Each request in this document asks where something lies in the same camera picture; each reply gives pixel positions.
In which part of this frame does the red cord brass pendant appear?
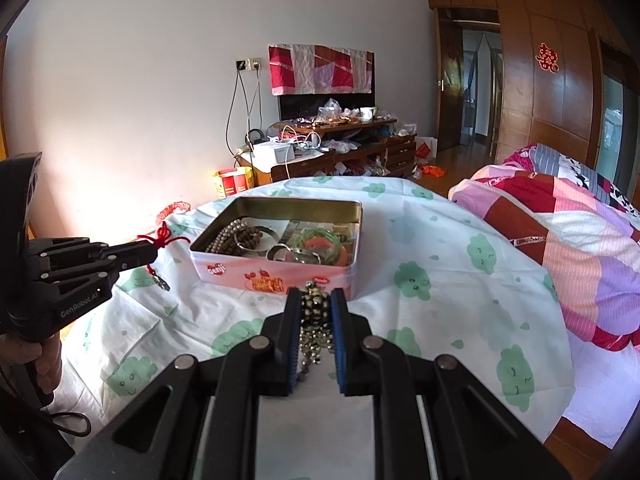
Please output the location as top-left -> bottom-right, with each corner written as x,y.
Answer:
136,220 -> 191,292

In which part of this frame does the gold pearl bead necklace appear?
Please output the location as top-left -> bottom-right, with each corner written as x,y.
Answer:
204,219 -> 252,256

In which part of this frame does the dark pearl bead necklace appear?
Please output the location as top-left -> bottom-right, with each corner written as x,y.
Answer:
298,279 -> 336,376

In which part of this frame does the person's left hand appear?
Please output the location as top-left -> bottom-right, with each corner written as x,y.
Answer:
1,333 -> 62,393

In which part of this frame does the red round ornament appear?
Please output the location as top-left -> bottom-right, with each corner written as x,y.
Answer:
155,200 -> 192,226

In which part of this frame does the red yellow gift box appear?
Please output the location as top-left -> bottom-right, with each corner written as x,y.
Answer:
213,166 -> 254,198

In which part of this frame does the pink cookie tin box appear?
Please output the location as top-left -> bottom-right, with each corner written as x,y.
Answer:
190,196 -> 362,299

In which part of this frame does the silver bangle in tin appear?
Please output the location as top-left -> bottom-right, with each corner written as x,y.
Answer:
266,243 -> 322,264

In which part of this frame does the white cloud print bedsheet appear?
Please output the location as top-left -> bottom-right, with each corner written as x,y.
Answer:
46,173 -> 576,480

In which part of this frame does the white box device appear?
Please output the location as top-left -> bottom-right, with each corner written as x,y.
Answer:
253,142 -> 295,167

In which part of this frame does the orange bangle in tin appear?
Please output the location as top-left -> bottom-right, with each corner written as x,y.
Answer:
303,236 -> 349,266

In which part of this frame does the green jade bangle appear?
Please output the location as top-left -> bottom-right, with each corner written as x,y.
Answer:
292,228 -> 349,266

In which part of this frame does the pink patchwork quilt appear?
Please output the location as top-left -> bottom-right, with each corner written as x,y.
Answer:
447,142 -> 640,451

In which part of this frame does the red patchwork cloth cover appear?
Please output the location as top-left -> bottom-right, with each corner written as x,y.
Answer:
268,44 -> 374,96

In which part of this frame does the wooden tv cabinet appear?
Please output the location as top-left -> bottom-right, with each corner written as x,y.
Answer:
236,119 -> 416,185

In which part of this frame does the wooden wardrobe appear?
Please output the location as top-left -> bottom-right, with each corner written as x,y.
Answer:
423,0 -> 640,196

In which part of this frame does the wooden door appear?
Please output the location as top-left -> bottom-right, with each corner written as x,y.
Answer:
435,8 -> 463,152

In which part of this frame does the red double happiness sticker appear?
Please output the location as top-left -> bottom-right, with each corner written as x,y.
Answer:
535,42 -> 560,74

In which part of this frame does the black cable loop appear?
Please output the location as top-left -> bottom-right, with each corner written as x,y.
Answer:
46,410 -> 94,438

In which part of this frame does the dark bead bracelet in tin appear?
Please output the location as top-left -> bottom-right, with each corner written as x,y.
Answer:
232,226 -> 264,252

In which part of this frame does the hanging white cable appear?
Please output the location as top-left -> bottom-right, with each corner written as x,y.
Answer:
224,69 -> 264,156

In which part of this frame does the wall power socket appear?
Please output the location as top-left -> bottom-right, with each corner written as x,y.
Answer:
235,58 -> 260,72

